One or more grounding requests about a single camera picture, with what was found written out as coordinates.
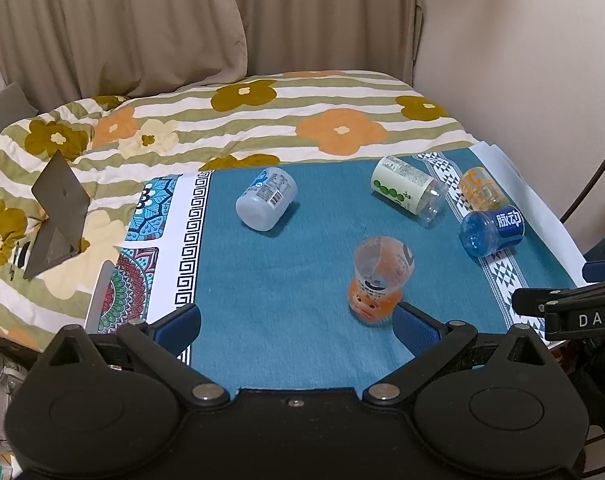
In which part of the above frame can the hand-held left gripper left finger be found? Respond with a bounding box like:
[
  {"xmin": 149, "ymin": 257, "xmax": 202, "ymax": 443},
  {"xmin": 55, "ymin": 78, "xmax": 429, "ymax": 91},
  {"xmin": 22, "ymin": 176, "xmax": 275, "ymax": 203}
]
[{"xmin": 42, "ymin": 304, "xmax": 230, "ymax": 407}]

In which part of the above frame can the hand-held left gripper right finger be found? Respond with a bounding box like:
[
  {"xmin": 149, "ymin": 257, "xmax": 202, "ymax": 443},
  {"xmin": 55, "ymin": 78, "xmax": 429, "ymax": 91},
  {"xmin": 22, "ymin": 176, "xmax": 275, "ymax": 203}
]
[{"xmin": 363, "ymin": 302, "xmax": 558, "ymax": 406}]

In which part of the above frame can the clear orange cup with face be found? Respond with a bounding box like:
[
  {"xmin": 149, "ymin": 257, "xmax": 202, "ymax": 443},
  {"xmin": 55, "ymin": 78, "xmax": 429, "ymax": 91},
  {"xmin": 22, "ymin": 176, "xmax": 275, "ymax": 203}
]
[{"xmin": 349, "ymin": 236, "xmax": 415, "ymax": 328}]

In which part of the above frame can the blue translucent cup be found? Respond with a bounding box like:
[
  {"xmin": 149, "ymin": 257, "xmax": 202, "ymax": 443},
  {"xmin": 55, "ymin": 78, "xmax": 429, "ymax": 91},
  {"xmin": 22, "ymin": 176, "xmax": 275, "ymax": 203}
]
[{"xmin": 459, "ymin": 207, "xmax": 526, "ymax": 259}]

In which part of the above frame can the clear cup with orange label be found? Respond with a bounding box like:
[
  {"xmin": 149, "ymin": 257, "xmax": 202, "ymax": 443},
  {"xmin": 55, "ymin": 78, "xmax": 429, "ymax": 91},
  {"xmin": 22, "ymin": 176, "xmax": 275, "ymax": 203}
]
[{"xmin": 457, "ymin": 167, "xmax": 504, "ymax": 212}]

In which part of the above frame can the clear cup with green-dotted label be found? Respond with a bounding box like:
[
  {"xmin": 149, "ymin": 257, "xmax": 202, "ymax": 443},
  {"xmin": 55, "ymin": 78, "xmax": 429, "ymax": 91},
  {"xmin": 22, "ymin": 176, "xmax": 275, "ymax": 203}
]
[{"xmin": 371, "ymin": 155, "xmax": 448, "ymax": 229}]

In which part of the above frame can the white cup with blue label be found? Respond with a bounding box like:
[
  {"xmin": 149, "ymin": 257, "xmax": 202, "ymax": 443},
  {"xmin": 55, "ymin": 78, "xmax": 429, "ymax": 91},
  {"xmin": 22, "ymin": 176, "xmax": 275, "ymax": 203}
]
[{"xmin": 236, "ymin": 167, "xmax": 298, "ymax": 232}]

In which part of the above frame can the white flat device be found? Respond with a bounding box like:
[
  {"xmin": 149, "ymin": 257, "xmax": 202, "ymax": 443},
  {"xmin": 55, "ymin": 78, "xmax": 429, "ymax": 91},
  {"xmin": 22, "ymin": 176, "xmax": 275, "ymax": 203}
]
[{"xmin": 84, "ymin": 260, "xmax": 117, "ymax": 334}]

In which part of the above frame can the teal patterned cloth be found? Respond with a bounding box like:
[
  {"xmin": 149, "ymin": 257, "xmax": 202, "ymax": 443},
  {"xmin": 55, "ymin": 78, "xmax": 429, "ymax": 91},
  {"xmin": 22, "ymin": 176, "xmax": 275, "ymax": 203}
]
[{"xmin": 98, "ymin": 149, "xmax": 580, "ymax": 393}]

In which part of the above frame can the grey folding stand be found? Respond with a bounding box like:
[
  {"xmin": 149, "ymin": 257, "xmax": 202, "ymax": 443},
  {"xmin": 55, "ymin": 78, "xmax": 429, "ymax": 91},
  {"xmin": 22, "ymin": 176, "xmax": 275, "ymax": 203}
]
[{"xmin": 23, "ymin": 152, "xmax": 91, "ymax": 281}]

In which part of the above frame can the clear glass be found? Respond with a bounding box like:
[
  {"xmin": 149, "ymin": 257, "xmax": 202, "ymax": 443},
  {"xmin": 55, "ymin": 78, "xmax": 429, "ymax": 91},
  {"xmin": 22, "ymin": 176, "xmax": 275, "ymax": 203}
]
[{"xmin": 0, "ymin": 359, "xmax": 26, "ymax": 397}]

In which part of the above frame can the floral striped blanket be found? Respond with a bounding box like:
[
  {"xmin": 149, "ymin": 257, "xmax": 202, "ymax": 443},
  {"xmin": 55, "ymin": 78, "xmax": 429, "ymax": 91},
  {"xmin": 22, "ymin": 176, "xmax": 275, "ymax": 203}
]
[{"xmin": 0, "ymin": 70, "xmax": 493, "ymax": 346}]

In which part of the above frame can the grey cushion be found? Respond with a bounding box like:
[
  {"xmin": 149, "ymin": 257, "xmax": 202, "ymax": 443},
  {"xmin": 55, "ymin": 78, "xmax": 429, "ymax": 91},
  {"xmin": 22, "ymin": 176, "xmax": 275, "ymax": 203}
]
[{"xmin": 0, "ymin": 82, "xmax": 39, "ymax": 123}]

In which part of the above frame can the beige curtain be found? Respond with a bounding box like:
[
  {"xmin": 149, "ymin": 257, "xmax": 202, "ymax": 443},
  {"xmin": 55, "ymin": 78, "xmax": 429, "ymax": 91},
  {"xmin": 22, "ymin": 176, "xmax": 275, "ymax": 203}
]
[{"xmin": 0, "ymin": 0, "xmax": 425, "ymax": 111}]

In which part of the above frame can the black cable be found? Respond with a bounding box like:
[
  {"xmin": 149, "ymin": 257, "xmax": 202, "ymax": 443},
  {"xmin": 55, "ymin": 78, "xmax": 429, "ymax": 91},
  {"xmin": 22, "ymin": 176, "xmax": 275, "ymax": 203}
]
[{"xmin": 561, "ymin": 132, "xmax": 605, "ymax": 222}]

